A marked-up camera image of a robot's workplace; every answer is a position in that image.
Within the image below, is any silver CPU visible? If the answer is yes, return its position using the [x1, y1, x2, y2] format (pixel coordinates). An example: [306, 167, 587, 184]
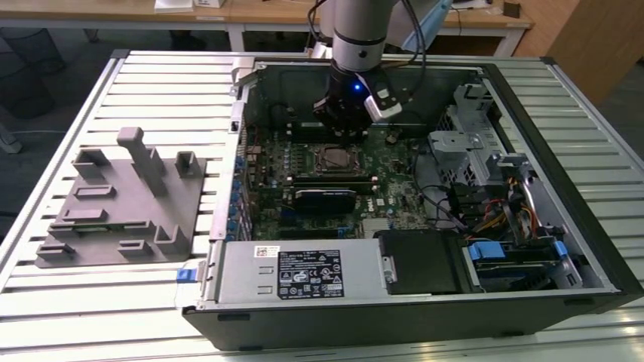
[321, 149, 357, 170]

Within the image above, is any metal socket cover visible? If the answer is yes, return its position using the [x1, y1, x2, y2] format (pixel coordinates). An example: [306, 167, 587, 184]
[313, 146, 362, 176]

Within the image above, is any CPU socket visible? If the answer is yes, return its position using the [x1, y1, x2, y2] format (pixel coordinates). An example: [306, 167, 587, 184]
[307, 144, 365, 177]

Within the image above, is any grey case latch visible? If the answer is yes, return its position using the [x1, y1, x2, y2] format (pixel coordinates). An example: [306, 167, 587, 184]
[227, 60, 258, 101]

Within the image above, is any silver drive cage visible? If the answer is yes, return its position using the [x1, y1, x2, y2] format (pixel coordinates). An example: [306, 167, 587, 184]
[426, 84, 506, 188]

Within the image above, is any green motherboard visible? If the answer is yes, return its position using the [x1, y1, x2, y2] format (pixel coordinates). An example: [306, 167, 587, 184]
[239, 126, 437, 242]

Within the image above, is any black graphics card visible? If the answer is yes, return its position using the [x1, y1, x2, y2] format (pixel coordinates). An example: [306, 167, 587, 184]
[293, 187, 358, 216]

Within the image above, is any silver chipset heatsink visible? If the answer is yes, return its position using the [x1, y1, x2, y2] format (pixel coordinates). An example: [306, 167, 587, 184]
[361, 218, 393, 237]

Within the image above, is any wooden desk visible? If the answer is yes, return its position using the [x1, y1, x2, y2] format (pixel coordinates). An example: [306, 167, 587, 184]
[0, 0, 534, 54]

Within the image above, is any white paper stack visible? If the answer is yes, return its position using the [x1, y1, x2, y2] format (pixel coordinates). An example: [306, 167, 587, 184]
[153, 0, 194, 14]

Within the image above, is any black plastic shroud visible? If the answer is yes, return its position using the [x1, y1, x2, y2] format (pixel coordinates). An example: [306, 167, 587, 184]
[374, 229, 473, 296]

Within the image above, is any hard disk in blue carrier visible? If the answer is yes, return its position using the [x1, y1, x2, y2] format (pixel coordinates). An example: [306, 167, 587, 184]
[461, 237, 569, 293]

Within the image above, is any grey parts rack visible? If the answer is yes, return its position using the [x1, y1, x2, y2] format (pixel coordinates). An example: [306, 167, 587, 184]
[33, 126, 207, 269]

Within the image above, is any silver power supply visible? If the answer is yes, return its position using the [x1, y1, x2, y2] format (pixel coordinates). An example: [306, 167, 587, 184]
[198, 239, 395, 308]

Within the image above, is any wooden cabinet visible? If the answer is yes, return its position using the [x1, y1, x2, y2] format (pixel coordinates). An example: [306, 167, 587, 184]
[511, 0, 644, 109]

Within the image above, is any black PC case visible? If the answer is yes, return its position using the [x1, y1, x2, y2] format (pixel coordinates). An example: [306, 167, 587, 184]
[178, 56, 644, 351]

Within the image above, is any black mesh waste bin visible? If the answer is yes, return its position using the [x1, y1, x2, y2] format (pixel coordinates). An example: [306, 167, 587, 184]
[0, 28, 66, 120]

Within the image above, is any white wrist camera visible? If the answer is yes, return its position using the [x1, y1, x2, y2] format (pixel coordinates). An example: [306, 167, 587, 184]
[362, 84, 403, 122]

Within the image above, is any white mount block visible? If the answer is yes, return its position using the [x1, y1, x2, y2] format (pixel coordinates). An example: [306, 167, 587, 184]
[306, 36, 334, 60]

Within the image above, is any coloured power wire bundle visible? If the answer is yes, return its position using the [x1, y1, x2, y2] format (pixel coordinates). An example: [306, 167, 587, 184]
[466, 175, 549, 241]

